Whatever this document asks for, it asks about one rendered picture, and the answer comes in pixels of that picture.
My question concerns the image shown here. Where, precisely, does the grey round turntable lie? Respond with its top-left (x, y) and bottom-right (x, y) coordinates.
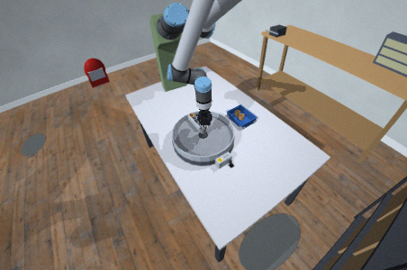
top-left (172, 111), bottom-right (235, 169)

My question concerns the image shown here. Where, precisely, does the blue crate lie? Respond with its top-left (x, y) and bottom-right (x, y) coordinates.
top-left (227, 105), bottom-right (257, 130)

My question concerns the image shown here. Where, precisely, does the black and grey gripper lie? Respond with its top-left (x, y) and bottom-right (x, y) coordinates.
top-left (197, 108), bottom-right (213, 130)

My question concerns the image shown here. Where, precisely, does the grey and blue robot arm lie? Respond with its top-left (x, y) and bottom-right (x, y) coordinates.
top-left (157, 0), bottom-right (242, 110)

